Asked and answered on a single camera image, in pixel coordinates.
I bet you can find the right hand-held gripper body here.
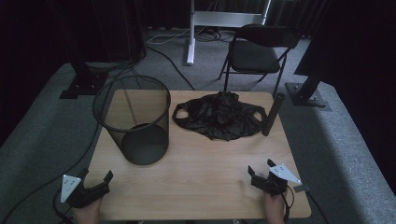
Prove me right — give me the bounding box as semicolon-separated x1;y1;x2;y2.
249;162;303;197

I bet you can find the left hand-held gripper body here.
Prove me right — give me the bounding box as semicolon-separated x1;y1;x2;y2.
60;174;111;209

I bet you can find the black wire mesh trash can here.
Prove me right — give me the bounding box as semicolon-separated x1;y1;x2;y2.
92;74;172;166

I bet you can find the black plastic garbage bag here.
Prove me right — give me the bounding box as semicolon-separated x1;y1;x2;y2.
172;91;268;142

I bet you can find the person's left hand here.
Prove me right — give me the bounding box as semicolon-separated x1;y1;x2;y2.
71;197;104;224

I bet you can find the person's right hand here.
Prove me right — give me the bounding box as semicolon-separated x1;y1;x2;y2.
263;191;288;224

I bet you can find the black roll of garbage bags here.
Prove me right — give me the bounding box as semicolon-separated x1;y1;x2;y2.
262;92;286;137

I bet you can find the black metal stand with base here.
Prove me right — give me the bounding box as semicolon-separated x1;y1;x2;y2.
285;74;332;112
59;0;110;100

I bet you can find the black folding chair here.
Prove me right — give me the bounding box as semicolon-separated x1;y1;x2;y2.
218;23;302;98

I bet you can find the long black floor cable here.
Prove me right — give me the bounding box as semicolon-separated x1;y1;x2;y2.
1;62;138;224

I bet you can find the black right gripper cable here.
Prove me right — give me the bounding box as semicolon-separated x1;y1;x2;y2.
281;184;330;224

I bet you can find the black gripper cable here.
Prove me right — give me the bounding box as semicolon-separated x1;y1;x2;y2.
51;188;76;224
281;184;330;224

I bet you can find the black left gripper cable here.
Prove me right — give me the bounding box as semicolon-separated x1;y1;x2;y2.
51;188;76;224

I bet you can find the white floor cable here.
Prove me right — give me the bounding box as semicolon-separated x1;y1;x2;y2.
146;27;191;45

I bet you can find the white metal desk frame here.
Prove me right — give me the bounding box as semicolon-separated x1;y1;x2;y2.
186;0;273;66

